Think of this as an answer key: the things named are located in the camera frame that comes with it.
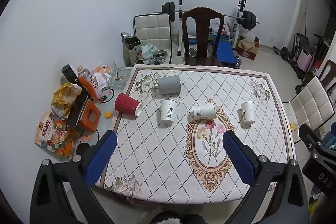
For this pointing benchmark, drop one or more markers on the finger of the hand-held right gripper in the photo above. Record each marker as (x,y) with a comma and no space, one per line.
(309,136)

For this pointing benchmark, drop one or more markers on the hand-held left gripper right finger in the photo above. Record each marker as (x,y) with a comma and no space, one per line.
(237,159)

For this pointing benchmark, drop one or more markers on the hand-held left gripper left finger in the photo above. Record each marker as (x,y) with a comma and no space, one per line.
(101,161)

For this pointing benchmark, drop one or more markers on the white cup with bird print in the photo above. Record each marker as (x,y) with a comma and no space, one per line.
(204,111)

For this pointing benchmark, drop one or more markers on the white cup with small print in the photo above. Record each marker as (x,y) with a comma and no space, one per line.
(247,112)

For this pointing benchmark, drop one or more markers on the red ribbed cup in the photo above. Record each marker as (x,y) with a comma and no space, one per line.
(127,105)

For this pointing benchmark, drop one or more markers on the white cup with black calligraphy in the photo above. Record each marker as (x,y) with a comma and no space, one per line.
(167,111)

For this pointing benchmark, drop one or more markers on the grey ribbed cup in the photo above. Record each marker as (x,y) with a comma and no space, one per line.
(169,84)

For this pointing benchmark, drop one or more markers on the white padded chair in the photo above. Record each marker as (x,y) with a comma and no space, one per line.
(309,103)
(152,29)

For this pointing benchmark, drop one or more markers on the orange box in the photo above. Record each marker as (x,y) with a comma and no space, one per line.
(89,116)

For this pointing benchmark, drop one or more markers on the yellow bottle cap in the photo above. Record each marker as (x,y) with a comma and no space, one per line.
(108,115)

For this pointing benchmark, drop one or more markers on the orange snack bag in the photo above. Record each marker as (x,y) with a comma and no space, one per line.
(51,134)

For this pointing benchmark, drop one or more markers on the floral quilted tablecloth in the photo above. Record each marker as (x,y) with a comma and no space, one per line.
(157,155)

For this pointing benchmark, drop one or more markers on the dark wooden chair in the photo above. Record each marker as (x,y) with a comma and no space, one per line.
(330,71)
(202,29)

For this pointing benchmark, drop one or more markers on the yellow crumpled bag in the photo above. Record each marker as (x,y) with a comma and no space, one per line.
(64,98)

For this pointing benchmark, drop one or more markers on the pink suitcase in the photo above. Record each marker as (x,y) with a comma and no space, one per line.
(304,61)

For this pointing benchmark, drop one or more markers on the glass ashtray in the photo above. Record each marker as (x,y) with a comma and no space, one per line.
(119,78)

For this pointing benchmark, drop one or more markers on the white and orange plastic bag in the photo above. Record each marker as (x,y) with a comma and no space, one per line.
(101,73)

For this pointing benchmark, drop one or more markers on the orange drink bottle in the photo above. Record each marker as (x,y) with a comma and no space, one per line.
(85,74)

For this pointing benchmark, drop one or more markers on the black floor dumbbell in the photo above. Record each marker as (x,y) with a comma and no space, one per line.
(282,52)

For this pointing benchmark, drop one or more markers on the black bottle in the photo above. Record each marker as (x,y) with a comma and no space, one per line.
(69,73)

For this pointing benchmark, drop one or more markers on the clear glass tumbler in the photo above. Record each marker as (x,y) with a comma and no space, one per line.
(112,67)

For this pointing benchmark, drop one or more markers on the black stroller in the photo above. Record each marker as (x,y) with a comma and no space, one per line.
(298,43)

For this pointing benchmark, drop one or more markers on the small grey dumbbell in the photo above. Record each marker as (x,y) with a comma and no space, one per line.
(238,61)

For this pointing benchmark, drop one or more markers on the cardboard box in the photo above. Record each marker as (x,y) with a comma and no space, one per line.
(248,52)

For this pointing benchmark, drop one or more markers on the blue weight bench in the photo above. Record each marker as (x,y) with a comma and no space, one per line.
(227,53)

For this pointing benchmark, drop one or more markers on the black and white carton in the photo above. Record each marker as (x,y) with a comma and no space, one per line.
(134,53)

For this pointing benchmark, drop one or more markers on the clear plastic bag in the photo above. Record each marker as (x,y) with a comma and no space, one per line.
(248,35)

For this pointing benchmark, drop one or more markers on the metal bowl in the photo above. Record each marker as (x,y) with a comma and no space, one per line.
(158,56)

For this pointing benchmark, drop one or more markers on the pale green plastic bag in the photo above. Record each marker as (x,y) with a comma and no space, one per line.
(148,50)

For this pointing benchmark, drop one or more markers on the white and red bag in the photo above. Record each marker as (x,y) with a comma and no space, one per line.
(226,29)

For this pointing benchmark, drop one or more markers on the black barbell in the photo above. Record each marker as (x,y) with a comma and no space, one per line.
(249,19)

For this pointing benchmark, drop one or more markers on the white squat rack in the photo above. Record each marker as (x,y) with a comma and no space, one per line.
(180,29)

